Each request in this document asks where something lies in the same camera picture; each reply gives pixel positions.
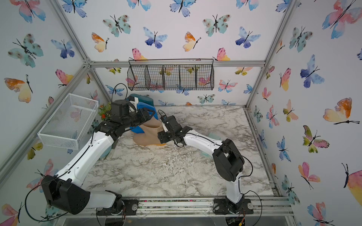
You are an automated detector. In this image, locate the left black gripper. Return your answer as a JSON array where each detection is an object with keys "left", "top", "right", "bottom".
[{"left": 122, "top": 107, "right": 155, "bottom": 130}]

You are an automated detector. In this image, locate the blue rubber boot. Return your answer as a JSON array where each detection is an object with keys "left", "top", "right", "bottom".
[{"left": 131, "top": 102, "right": 158, "bottom": 134}]

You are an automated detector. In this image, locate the beige rubber boot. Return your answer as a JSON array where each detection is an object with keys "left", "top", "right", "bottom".
[{"left": 133, "top": 117, "right": 164, "bottom": 147}]

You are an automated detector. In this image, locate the teal green rubber boot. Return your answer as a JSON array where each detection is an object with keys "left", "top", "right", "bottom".
[{"left": 130, "top": 93, "right": 154, "bottom": 106}]

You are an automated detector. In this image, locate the mint green fluffy cloth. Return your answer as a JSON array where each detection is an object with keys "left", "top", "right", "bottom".
[{"left": 201, "top": 132, "right": 222, "bottom": 158}]

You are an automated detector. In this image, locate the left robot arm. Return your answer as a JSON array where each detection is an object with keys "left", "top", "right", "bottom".
[{"left": 41, "top": 100, "right": 156, "bottom": 215}]

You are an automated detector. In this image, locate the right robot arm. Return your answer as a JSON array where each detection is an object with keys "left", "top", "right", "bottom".
[{"left": 157, "top": 115, "right": 245, "bottom": 204}]

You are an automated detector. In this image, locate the potted plant white pot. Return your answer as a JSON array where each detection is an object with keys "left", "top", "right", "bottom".
[{"left": 98, "top": 102, "right": 111, "bottom": 121}]

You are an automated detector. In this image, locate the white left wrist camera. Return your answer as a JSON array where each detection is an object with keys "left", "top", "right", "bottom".
[{"left": 128, "top": 96, "right": 139, "bottom": 112}]

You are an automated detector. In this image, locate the white mesh wall basket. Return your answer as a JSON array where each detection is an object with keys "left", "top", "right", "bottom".
[{"left": 37, "top": 93, "right": 99, "bottom": 150}]

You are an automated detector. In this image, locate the black wire wall basket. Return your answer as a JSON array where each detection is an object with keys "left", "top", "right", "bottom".
[{"left": 126, "top": 58, "right": 215, "bottom": 91}]

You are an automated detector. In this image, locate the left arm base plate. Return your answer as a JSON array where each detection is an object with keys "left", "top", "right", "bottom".
[{"left": 96, "top": 199, "right": 139, "bottom": 217}]

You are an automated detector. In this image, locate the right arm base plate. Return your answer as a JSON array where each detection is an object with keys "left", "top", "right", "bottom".
[{"left": 212, "top": 198, "right": 254, "bottom": 215}]

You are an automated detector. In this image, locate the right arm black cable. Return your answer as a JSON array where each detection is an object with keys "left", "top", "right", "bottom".
[{"left": 157, "top": 109, "right": 263, "bottom": 226}]

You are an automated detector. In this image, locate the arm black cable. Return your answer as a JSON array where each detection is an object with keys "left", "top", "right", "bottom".
[
  {"left": 157, "top": 109, "right": 263, "bottom": 226},
  {"left": 24, "top": 82, "right": 129, "bottom": 223}
]

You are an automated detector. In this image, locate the aluminium front rail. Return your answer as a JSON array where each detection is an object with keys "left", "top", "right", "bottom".
[{"left": 56, "top": 197, "right": 295, "bottom": 218}]

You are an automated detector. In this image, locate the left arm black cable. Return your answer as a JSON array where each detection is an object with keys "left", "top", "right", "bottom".
[{"left": 24, "top": 82, "right": 129, "bottom": 223}]

